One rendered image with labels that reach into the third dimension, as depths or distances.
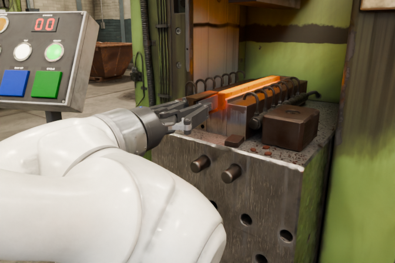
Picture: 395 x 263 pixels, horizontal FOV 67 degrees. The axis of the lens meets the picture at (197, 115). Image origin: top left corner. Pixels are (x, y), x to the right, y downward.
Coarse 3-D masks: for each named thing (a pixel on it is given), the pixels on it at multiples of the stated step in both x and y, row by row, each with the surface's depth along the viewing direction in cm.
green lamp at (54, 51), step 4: (48, 48) 83; (52, 48) 82; (56, 48) 82; (60, 48) 82; (48, 52) 82; (52, 52) 82; (56, 52) 82; (60, 52) 82; (48, 56) 82; (52, 56) 82; (56, 56) 81
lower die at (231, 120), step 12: (240, 84) 90; (288, 84) 89; (300, 84) 90; (240, 96) 71; (252, 96) 73; (264, 96) 73; (276, 96) 76; (288, 96) 83; (228, 108) 66; (240, 108) 64; (252, 108) 66; (216, 120) 69; (228, 120) 67; (240, 120) 65; (216, 132) 69; (228, 132) 68; (240, 132) 66; (252, 132) 68
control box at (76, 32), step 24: (24, 24) 87; (72, 24) 84; (96, 24) 90; (0, 48) 86; (72, 48) 82; (0, 72) 84; (72, 72) 80; (0, 96) 82; (24, 96) 80; (72, 96) 80
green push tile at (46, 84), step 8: (40, 72) 81; (48, 72) 80; (56, 72) 80; (40, 80) 80; (48, 80) 79; (56, 80) 79; (32, 88) 80; (40, 88) 79; (48, 88) 79; (56, 88) 79; (32, 96) 79; (40, 96) 79; (48, 96) 78; (56, 96) 79
